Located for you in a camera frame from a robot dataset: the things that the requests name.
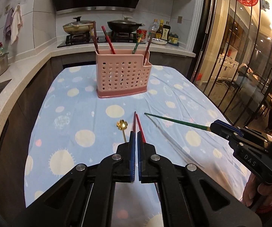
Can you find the person's right hand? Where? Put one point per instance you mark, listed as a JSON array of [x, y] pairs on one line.
[[251, 191]]

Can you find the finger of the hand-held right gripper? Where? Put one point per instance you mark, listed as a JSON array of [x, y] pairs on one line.
[[228, 125], [223, 134]]

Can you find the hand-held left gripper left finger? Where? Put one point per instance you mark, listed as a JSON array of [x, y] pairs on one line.
[[132, 156]]

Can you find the pink perforated utensil holder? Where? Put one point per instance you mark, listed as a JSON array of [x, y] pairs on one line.
[[121, 75]]

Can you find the white hanging towel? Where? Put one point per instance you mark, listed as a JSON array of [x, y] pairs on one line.
[[16, 23]]

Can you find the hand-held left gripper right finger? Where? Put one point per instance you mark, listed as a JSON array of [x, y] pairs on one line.
[[140, 156]]

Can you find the yellow cap sauce bottle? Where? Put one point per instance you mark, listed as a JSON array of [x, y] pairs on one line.
[[159, 30]]

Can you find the green dish soap bottle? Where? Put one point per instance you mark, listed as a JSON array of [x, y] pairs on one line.
[[3, 50]]

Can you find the purple hanging towel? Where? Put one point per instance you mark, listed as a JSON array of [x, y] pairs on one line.
[[7, 26]]

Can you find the cream wok with lid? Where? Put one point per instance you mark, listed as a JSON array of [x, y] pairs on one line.
[[76, 28]]

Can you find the gold flower spoon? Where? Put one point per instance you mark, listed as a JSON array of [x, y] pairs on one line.
[[122, 124]]

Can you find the small seasoning jar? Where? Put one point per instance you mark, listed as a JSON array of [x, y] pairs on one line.
[[176, 39], [171, 38]]

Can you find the dark red chopstick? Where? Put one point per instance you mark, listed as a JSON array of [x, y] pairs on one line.
[[134, 123]]

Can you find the white plate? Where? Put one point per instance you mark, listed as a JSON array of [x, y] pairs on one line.
[[158, 41]]

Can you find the black wok with lid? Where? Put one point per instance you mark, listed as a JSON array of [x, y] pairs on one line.
[[124, 26]]

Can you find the dark brown chopstick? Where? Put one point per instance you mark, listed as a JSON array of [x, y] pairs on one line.
[[94, 35], [96, 45]]

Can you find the red bag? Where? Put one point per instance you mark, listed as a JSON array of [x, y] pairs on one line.
[[199, 76]]

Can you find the blue printed tablecloth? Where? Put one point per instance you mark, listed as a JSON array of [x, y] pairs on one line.
[[91, 132]]

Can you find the dark soy sauce bottle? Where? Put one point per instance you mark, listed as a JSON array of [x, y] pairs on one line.
[[166, 32]]

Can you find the green chopstick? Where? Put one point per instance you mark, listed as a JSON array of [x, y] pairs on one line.
[[178, 122], [137, 45]]

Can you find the person's right forearm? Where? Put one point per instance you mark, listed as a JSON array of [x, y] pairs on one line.
[[268, 210]]

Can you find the wall outlet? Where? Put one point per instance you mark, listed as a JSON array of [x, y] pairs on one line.
[[179, 19]]

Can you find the glass sliding door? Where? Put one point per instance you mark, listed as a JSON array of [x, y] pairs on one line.
[[221, 52]]

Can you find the black gas stove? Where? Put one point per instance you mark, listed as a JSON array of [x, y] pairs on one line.
[[79, 40]]

